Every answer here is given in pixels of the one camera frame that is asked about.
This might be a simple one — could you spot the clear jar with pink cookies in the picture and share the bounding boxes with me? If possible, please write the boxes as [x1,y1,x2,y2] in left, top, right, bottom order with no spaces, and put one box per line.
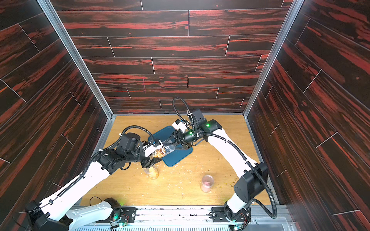
[200,175,214,193]

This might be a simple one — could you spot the clear jar with yellow cookies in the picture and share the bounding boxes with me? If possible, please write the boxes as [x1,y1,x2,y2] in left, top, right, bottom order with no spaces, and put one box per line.
[143,165,159,180]

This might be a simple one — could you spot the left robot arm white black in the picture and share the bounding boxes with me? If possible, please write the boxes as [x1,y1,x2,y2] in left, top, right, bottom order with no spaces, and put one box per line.
[25,132,163,231]

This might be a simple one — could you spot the aluminium front rail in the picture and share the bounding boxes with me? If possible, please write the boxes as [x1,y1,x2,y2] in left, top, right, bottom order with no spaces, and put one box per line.
[51,205,297,231]

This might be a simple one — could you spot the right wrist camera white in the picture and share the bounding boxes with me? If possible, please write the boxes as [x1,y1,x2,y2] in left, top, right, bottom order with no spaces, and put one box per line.
[172,119,188,133]

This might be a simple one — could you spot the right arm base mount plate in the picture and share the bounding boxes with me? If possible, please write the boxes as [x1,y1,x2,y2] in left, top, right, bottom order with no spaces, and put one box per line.
[208,207,251,223]

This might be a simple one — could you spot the clear jar with star cookies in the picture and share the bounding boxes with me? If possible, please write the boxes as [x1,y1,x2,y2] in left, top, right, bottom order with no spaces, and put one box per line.
[152,145,175,158]

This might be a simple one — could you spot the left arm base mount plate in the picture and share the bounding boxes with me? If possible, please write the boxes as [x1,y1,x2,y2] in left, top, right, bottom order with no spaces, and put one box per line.
[96,207,137,224]

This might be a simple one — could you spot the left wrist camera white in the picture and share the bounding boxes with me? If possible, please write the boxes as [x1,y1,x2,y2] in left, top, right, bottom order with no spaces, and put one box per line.
[143,140,163,157]

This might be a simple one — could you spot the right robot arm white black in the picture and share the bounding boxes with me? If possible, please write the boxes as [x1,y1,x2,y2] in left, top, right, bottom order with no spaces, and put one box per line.
[163,119,278,221]

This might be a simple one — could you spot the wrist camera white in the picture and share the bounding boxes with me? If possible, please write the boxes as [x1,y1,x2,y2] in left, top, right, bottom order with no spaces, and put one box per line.
[172,119,188,133]
[143,140,163,157]

